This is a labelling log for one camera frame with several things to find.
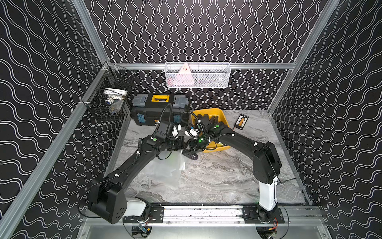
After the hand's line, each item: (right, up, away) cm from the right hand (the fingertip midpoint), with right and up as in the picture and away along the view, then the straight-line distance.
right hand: (186, 151), depth 82 cm
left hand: (+1, +5, -3) cm, 6 cm away
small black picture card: (+41, +17, +30) cm, 53 cm away
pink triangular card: (-1, +44, +9) cm, 45 cm away
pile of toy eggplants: (+10, +17, -12) cm, 23 cm away
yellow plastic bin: (+25, +21, +31) cm, 45 cm away
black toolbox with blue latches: (-24, +25, +15) cm, 37 cm away
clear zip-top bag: (-11, -10, +2) cm, 15 cm away
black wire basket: (-44, +28, +2) cm, 52 cm away
